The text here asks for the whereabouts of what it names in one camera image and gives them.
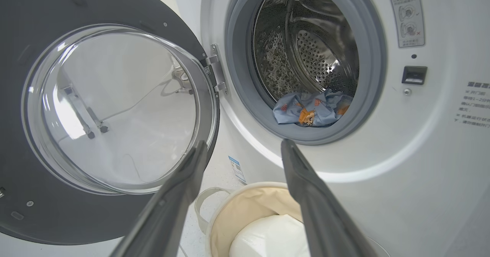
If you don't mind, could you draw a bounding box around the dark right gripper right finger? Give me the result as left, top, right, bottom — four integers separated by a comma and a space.
281, 138, 369, 257

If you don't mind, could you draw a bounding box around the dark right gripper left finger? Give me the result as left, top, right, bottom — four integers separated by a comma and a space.
109, 140, 208, 257

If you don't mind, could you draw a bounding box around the blue cartoon-print garment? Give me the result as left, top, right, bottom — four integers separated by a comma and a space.
273, 90, 353, 128

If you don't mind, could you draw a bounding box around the dark round washer door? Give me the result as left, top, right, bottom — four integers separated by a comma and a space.
0, 0, 221, 246

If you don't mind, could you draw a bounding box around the cream canvas laundry basket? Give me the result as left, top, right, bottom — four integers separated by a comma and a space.
194, 182, 391, 257

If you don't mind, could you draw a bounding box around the white front-load washing machine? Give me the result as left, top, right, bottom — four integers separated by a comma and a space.
170, 0, 490, 257

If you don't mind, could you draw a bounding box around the silver door hinge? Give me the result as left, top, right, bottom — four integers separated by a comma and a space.
200, 44, 229, 96

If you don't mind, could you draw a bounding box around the washing machine drum opening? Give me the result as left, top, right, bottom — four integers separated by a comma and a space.
252, 0, 360, 104

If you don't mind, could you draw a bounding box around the black door latch slot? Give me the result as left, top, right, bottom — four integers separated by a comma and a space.
402, 66, 428, 85

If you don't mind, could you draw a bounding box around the white padding cloth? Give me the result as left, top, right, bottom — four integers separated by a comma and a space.
229, 214, 310, 257

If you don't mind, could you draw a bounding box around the blue energy label sticker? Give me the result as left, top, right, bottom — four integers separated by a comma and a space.
229, 156, 247, 183

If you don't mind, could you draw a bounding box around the small printed text label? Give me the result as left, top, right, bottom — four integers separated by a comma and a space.
456, 82, 490, 129

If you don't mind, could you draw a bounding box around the grey warning sticker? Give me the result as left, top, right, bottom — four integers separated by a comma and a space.
385, 0, 425, 48

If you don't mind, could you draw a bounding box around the chrome metal frame leg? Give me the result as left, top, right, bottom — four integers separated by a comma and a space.
61, 85, 95, 139
86, 107, 109, 133

